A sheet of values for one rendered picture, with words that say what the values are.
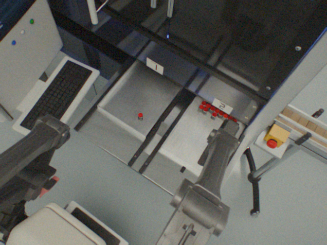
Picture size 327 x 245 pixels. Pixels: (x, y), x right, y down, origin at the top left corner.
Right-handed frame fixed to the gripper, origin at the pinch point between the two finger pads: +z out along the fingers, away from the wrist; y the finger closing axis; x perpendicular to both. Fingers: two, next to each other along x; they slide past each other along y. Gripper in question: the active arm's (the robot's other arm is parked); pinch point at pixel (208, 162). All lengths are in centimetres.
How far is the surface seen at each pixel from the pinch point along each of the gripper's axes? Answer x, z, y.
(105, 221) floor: 35, 107, -35
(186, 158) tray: 8.6, 19.9, 2.9
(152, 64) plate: 43, 6, 27
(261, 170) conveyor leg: -30, 77, 40
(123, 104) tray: 46, 20, 9
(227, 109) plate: 4.7, 6.8, 26.6
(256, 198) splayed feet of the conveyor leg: -39, 98, 30
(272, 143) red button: -17.7, 7.1, 24.1
